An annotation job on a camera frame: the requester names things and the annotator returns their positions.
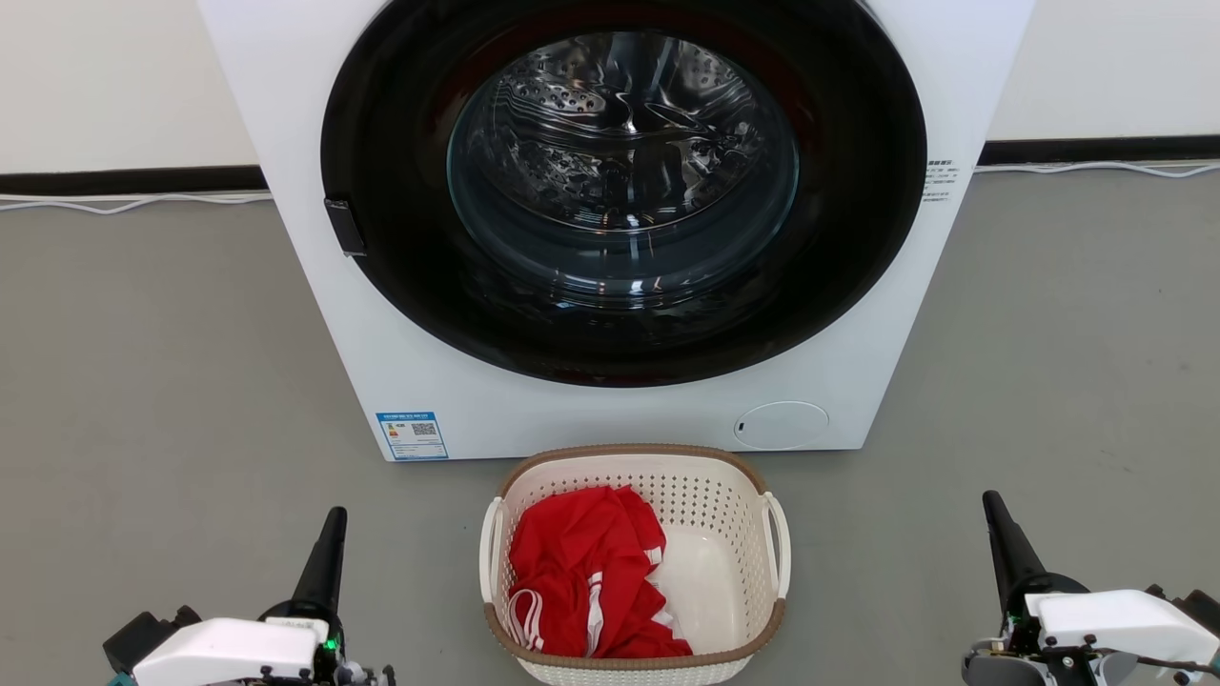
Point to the small text sticker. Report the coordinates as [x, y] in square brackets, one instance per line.
[940, 181]

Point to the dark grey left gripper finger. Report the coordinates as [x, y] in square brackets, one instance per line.
[321, 572]

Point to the blue energy label sticker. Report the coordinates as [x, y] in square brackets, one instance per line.
[412, 435]

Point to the white front-load washing machine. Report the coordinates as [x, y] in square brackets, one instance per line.
[572, 419]

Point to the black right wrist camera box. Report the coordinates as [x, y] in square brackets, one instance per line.
[1196, 608]

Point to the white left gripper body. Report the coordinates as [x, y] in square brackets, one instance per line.
[229, 653]

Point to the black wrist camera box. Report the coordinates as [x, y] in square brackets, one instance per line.
[1196, 608]
[143, 636]

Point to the cream perforated laundry basket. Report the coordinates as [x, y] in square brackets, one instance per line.
[705, 495]

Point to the steel washer drum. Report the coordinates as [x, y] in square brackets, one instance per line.
[615, 124]

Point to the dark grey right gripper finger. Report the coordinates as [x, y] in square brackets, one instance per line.
[1012, 557]

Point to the red garment with white stripes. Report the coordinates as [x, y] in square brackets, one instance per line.
[572, 553]

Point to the black round washer door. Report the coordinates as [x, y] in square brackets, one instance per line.
[396, 143]

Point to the round white filter cover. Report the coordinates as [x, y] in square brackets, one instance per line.
[781, 425]

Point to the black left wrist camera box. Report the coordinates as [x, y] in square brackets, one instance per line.
[143, 636]

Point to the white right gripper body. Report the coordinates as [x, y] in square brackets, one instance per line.
[1115, 624]

